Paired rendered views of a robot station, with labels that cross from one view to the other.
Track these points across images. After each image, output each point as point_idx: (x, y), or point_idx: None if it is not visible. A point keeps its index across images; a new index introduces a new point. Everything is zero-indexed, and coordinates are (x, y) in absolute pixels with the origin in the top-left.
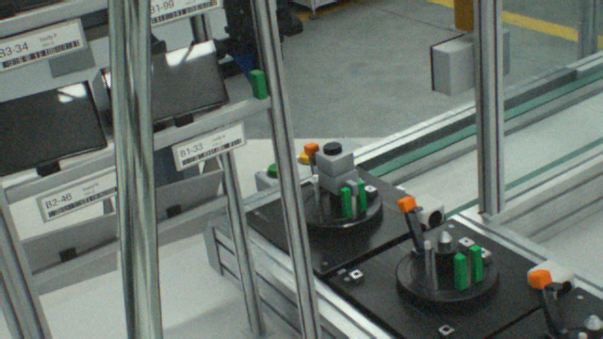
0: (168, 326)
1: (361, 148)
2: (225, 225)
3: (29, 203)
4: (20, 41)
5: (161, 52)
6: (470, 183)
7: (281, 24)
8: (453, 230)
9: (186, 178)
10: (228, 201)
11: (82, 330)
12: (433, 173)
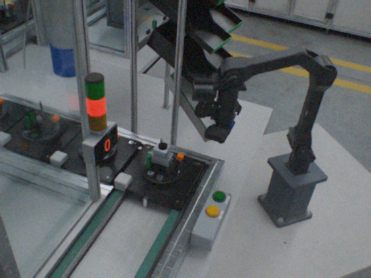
0: (207, 151)
1: (192, 230)
2: (209, 159)
3: (354, 189)
4: None
5: (292, 140)
6: (121, 242)
7: (196, 107)
8: (105, 175)
9: (268, 190)
10: None
11: (234, 142)
12: (146, 245)
